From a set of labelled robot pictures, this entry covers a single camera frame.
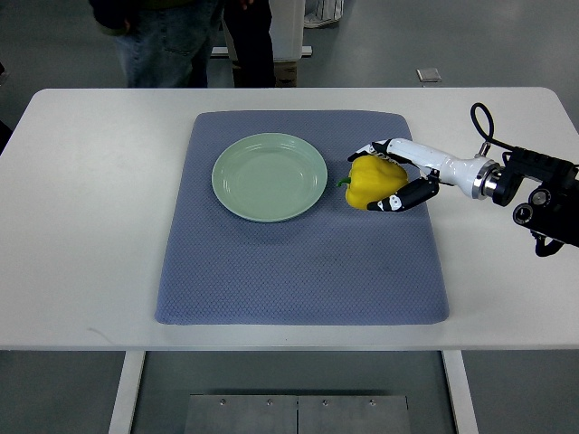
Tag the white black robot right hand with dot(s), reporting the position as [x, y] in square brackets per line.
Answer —
[427, 169]

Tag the person in blue jeans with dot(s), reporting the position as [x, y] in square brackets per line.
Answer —
[161, 44]

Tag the cardboard box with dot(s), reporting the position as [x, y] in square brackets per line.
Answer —
[286, 74]

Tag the person in black trousers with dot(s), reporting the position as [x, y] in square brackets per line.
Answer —
[249, 24]

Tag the white table left leg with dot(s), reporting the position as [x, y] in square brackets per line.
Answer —
[127, 393]

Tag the yellow bell pepper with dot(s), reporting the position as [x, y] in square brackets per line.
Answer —
[371, 179]

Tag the small grey floor plate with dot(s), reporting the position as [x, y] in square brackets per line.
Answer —
[428, 75]

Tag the white table right leg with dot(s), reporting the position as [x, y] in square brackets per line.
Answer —
[459, 391]

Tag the white table leg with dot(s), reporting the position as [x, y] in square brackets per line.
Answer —
[459, 391]
[127, 393]

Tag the blue textured table mat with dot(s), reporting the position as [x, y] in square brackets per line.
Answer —
[331, 266]

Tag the light green plate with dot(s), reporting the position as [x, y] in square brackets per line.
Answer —
[269, 177]

